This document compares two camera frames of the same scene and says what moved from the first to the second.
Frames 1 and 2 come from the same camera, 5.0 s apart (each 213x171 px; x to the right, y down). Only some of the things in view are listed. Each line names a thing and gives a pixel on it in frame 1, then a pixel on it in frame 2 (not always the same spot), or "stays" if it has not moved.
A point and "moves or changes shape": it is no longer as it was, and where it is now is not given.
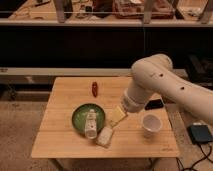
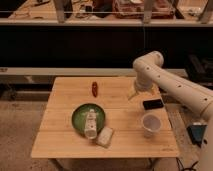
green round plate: (79, 116) stays
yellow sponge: (115, 116) moves or changes shape
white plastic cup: (151, 124) stays
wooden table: (83, 118) stays
